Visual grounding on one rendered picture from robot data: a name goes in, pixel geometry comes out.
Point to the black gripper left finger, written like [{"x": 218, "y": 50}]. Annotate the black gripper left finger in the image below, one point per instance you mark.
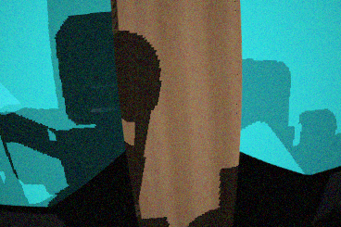
[{"x": 105, "y": 201}]

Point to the brown wooden board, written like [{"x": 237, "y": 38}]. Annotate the brown wooden board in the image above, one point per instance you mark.
[{"x": 179, "y": 69}]

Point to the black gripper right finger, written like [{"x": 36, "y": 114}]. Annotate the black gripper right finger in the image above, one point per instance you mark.
[{"x": 270, "y": 196}]

